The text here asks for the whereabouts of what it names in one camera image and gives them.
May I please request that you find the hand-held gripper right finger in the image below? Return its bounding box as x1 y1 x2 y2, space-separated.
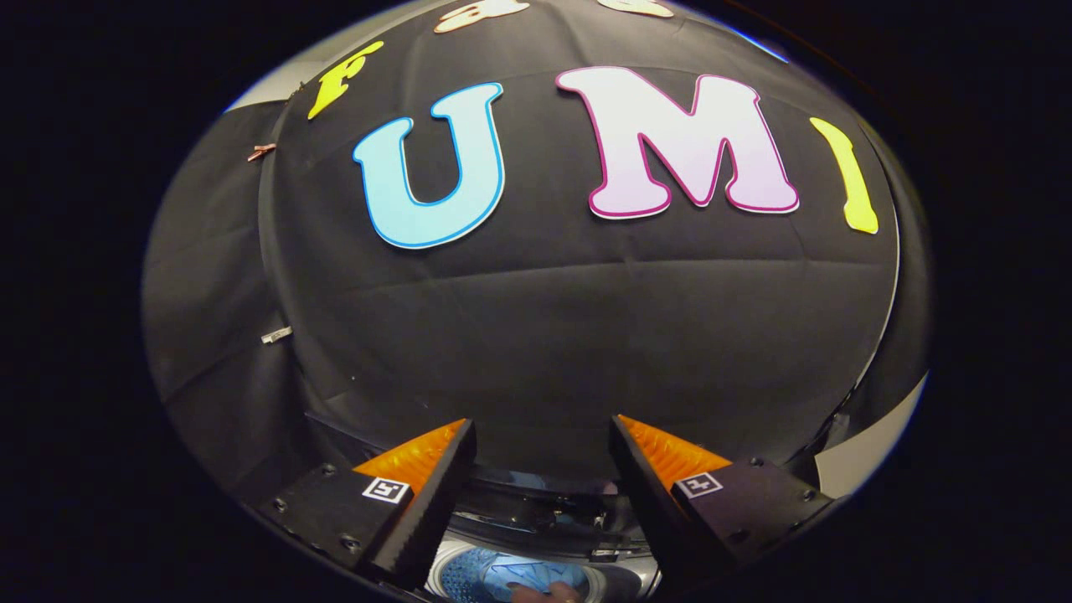
609 415 834 587

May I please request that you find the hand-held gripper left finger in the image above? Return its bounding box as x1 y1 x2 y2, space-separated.
255 419 477 591

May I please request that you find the washing machine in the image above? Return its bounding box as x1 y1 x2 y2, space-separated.
423 473 667 603

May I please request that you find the transparent washing machine lid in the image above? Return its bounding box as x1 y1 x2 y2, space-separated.
452 476 654 555

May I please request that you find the light blue shirt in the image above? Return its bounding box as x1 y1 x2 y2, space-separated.
440 549 591 603

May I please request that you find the black backdrop cloth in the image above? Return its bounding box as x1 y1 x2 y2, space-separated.
142 0 932 503

